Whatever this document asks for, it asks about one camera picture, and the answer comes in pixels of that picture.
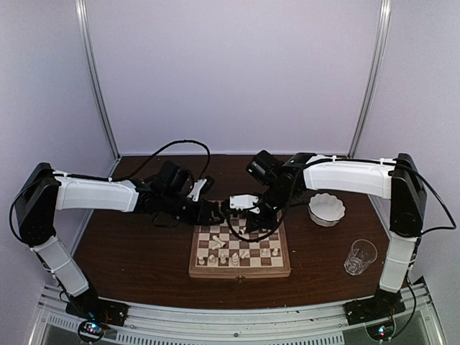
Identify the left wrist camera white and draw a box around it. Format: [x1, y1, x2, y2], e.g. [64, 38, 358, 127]
[187, 176, 215, 202]

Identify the clear plastic cup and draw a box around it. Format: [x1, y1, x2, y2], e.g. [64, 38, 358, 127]
[344, 239, 378, 276]

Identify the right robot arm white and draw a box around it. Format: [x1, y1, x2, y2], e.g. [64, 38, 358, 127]
[247, 150, 439, 318]

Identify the right aluminium corner post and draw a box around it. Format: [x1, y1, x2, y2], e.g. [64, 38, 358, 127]
[347, 0, 392, 157]

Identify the left aluminium corner post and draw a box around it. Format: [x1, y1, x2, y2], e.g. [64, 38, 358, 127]
[75, 0, 120, 160]

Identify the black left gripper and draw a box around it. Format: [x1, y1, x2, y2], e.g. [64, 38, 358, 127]
[162, 190, 224, 226]

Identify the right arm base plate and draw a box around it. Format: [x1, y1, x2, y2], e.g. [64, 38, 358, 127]
[344, 298, 406, 326]

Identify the wooden chess board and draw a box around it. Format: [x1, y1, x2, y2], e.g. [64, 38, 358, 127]
[188, 215, 291, 279]

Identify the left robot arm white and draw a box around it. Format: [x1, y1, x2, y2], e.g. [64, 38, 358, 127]
[9, 161, 223, 319]

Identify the aluminium corner post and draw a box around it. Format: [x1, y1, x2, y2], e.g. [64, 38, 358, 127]
[75, 0, 120, 160]
[347, 0, 392, 157]

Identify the aluminium front rail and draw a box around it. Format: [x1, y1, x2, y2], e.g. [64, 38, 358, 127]
[26, 284, 446, 344]

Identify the white scalloped bowl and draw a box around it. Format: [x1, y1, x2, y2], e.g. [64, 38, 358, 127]
[308, 193, 346, 227]

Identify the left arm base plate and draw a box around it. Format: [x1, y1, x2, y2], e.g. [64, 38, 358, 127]
[65, 290, 129, 326]

